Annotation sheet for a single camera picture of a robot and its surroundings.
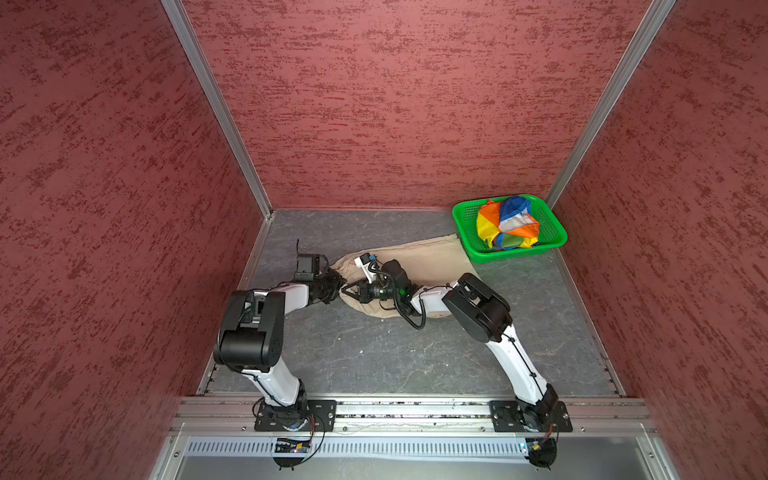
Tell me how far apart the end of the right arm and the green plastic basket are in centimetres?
31

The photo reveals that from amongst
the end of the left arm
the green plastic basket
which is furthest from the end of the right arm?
the green plastic basket

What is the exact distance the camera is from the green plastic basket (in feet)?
3.19

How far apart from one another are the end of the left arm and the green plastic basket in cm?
40

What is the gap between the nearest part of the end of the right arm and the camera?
0.80 metres

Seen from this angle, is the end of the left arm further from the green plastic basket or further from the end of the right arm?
the green plastic basket

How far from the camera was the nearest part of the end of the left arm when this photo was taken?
0.85 m
